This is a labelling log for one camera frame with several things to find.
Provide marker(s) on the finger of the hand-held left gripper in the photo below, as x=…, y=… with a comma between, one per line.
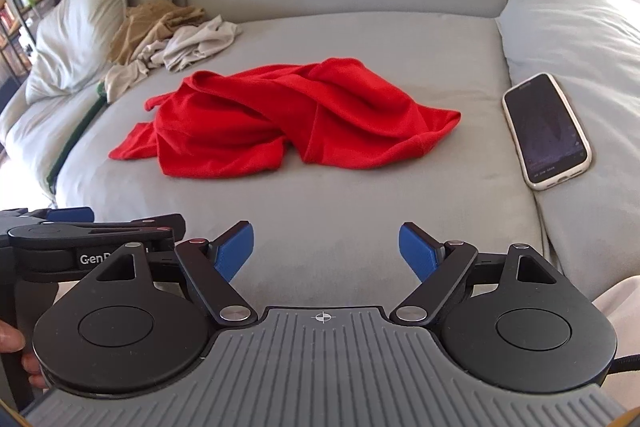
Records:
x=165, y=222
x=72, y=214

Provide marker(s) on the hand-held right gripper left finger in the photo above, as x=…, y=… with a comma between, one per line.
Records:
x=235, y=254

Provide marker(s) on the smartphone with white case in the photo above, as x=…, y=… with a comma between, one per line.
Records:
x=547, y=132

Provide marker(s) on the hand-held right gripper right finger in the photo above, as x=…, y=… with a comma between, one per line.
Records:
x=417, y=254

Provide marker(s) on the person's beige pants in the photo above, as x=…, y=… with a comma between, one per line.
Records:
x=620, y=312

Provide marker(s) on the red shirt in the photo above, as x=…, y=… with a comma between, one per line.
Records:
x=280, y=122

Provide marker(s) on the pale grey cushion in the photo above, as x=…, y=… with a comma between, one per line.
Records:
x=590, y=37

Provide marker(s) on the beige grey crumpled garment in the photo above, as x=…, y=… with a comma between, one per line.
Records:
x=195, y=44

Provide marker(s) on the grey sofa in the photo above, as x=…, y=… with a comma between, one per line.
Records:
x=325, y=207

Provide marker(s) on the person's left hand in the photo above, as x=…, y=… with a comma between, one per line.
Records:
x=11, y=339

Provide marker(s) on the tan crumpled garment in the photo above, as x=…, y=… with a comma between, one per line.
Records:
x=150, y=27

